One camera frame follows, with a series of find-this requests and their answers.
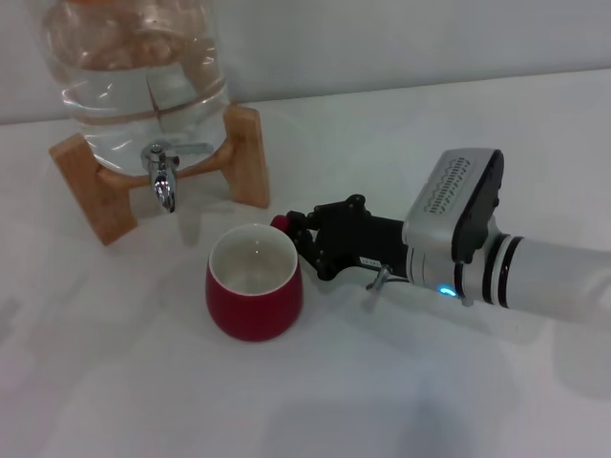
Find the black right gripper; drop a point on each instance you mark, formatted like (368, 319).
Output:
(372, 243)

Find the red ceramic cup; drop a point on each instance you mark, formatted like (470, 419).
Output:
(253, 315)

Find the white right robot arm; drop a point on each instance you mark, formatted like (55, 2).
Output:
(549, 272)

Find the chrome faucet tap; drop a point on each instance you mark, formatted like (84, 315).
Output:
(162, 183)

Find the wooden dispenser stand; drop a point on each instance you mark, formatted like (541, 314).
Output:
(248, 157)

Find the glass water dispenser jar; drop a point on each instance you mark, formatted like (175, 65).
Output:
(119, 105)

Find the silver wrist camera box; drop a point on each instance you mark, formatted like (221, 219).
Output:
(448, 191)

